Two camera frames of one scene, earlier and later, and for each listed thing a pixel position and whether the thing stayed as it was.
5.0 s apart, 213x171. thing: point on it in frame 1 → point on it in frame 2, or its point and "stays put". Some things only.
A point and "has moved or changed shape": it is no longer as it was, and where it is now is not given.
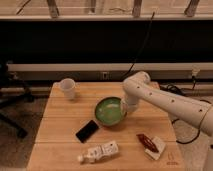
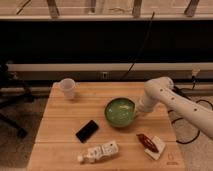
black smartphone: (86, 131) stays put
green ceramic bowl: (108, 111) has moved or changed shape
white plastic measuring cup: (67, 85) stays put
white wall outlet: (104, 75) stays put
